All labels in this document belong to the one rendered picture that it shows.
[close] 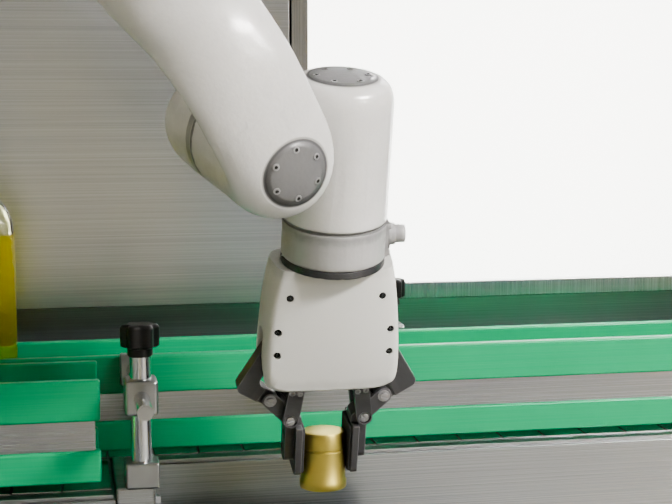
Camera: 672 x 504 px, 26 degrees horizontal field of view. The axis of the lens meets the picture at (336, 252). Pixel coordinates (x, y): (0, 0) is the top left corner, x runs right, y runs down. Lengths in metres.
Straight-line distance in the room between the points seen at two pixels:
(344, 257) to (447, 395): 0.30
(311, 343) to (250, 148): 0.21
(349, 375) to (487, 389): 0.24
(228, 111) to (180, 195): 0.50
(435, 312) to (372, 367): 0.40
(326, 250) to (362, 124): 0.09
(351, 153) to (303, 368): 0.17
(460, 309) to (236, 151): 0.61
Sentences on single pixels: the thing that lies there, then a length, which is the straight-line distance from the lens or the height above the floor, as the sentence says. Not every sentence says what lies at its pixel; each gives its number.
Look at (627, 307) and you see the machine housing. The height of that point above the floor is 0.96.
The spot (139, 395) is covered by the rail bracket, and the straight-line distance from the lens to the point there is 1.09.
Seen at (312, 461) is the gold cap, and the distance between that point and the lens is 1.10.
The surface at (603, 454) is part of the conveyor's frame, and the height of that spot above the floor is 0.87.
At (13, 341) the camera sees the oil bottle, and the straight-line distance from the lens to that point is 1.24.
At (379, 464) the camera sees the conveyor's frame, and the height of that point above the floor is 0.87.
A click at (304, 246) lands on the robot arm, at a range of 1.01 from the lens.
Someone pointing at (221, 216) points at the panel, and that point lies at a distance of 1.37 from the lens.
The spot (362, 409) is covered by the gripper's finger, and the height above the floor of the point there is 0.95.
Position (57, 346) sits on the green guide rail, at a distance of 1.29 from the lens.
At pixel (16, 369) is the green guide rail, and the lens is 1.20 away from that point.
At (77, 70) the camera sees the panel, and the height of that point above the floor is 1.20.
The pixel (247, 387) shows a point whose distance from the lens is 1.07.
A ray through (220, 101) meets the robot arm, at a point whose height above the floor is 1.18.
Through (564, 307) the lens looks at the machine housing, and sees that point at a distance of 1.50.
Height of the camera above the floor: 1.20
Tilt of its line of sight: 7 degrees down
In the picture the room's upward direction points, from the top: straight up
